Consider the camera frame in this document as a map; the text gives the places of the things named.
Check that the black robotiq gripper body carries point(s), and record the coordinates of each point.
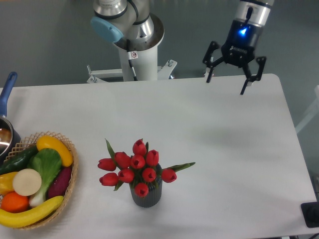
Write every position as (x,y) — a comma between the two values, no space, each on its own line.
(240,44)

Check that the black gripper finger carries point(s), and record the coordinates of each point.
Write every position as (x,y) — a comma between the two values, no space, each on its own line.
(261,61)
(208,59)

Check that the red tulip bouquet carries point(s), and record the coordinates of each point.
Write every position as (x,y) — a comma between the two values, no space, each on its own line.
(140,168)

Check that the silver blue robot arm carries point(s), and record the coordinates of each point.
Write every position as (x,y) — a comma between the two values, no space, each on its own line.
(137,33)

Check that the dark grey ribbed vase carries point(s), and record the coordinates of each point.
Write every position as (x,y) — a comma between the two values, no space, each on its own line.
(152,197)

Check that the black device at table edge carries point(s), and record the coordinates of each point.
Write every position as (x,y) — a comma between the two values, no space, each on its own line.
(310,212)

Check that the green bok choy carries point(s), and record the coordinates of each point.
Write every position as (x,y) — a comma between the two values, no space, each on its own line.
(47,162)

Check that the woven wicker basket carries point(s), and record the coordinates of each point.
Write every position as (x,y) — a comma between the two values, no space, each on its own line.
(31,141)

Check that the purple sweet potato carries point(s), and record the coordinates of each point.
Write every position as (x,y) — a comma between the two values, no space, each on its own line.
(60,184)

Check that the green cucumber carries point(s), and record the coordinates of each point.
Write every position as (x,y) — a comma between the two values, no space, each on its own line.
(19,161)

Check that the yellow bell pepper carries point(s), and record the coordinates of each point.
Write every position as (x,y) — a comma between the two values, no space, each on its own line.
(6,181)

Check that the orange fruit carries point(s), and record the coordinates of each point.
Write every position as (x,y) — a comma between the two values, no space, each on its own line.
(15,203)

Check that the yellow banana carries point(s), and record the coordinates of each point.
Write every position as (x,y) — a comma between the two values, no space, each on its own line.
(29,217)

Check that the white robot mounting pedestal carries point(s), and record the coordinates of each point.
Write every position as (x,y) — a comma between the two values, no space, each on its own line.
(135,66)

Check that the blue handled saucepan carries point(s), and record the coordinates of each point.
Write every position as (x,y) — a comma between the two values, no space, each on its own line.
(8,135)

